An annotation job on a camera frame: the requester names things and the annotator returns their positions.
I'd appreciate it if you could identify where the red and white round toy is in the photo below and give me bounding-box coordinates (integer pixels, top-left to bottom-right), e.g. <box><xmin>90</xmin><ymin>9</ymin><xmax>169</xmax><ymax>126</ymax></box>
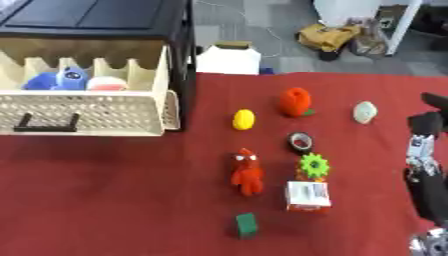
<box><xmin>85</xmin><ymin>76</ymin><xmax>130</xmax><ymax>92</ymax></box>

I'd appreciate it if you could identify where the pale egg-shaped toy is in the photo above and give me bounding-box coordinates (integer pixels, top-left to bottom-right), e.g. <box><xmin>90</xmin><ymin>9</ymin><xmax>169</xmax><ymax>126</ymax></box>
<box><xmin>351</xmin><ymin>100</ymin><xmax>380</xmax><ymax>125</ymax></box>

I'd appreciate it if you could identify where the yellow toy lemon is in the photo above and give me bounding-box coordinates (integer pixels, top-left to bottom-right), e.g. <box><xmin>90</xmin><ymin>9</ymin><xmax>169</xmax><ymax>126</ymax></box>
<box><xmin>231</xmin><ymin>108</ymin><xmax>258</xmax><ymax>131</ymax></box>

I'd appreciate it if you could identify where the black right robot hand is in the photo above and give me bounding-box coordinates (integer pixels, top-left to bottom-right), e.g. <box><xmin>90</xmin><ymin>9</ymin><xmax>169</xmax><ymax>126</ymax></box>
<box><xmin>406</xmin><ymin>91</ymin><xmax>448</xmax><ymax>138</ymax></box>

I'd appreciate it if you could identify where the orange toy gear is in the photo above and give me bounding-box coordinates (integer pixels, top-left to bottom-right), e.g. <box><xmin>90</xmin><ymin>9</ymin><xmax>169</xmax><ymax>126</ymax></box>
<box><xmin>292</xmin><ymin>167</ymin><xmax>326</xmax><ymax>183</ymax></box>

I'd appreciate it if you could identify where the white post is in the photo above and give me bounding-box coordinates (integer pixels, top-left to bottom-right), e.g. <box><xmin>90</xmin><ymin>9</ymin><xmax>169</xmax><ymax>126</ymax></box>
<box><xmin>383</xmin><ymin>0</ymin><xmax>424</xmax><ymax>57</ymax></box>

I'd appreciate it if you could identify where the white and red small box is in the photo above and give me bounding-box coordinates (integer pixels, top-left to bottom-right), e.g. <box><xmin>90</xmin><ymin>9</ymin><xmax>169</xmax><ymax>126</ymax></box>
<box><xmin>283</xmin><ymin>180</ymin><xmax>335</xmax><ymax>214</ymax></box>

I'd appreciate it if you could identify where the green block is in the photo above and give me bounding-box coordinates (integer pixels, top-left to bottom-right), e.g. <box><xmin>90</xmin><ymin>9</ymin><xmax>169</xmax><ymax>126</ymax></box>
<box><xmin>234</xmin><ymin>212</ymin><xmax>261</xmax><ymax>239</ymax></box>

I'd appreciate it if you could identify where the white box with tan lid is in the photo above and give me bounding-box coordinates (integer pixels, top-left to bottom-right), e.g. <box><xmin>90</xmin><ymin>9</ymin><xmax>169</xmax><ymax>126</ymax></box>
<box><xmin>194</xmin><ymin>40</ymin><xmax>263</xmax><ymax>76</ymax></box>

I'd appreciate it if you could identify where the blue soft toy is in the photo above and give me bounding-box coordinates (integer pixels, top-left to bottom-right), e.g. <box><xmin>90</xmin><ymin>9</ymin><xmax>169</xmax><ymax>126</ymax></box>
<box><xmin>21</xmin><ymin>66</ymin><xmax>91</xmax><ymax>91</ymax></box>

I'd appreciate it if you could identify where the black cabinet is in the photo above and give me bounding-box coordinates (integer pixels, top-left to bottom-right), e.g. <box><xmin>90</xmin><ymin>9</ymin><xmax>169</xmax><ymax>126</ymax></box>
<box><xmin>0</xmin><ymin>0</ymin><xmax>198</xmax><ymax>133</ymax></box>

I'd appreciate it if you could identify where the yellow bag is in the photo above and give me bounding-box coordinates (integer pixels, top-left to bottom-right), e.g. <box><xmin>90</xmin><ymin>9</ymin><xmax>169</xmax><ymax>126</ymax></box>
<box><xmin>295</xmin><ymin>22</ymin><xmax>364</xmax><ymax>62</ymax></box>

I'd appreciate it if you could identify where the red soft toy figure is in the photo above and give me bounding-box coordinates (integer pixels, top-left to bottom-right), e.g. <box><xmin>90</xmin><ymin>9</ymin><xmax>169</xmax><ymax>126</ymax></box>
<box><xmin>229</xmin><ymin>147</ymin><xmax>266</xmax><ymax>197</ymax></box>

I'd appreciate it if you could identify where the orange toy fruit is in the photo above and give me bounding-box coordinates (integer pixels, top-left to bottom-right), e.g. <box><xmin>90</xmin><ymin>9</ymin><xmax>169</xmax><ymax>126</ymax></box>
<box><xmin>276</xmin><ymin>86</ymin><xmax>317</xmax><ymax>118</ymax></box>

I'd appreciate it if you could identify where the white floor cable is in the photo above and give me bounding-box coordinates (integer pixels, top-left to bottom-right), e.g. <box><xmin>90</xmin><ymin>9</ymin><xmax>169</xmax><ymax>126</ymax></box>
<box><xmin>196</xmin><ymin>0</ymin><xmax>286</xmax><ymax>60</ymax></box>

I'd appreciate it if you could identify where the black drawer handle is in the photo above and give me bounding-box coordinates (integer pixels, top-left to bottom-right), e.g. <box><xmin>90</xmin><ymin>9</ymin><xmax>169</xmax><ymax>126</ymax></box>
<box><xmin>12</xmin><ymin>112</ymin><xmax>83</xmax><ymax>133</ymax></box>

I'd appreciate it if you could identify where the green toy gear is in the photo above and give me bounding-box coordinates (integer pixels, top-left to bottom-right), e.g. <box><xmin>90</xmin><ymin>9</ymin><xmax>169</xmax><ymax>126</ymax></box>
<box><xmin>297</xmin><ymin>152</ymin><xmax>333</xmax><ymax>180</ymax></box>

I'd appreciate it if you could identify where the brown bag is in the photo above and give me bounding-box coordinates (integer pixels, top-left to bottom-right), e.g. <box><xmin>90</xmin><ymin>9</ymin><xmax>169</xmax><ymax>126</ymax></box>
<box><xmin>346</xmin><ymin>17</ymin><xmax>391</xmax><ymax>57</ymax></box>

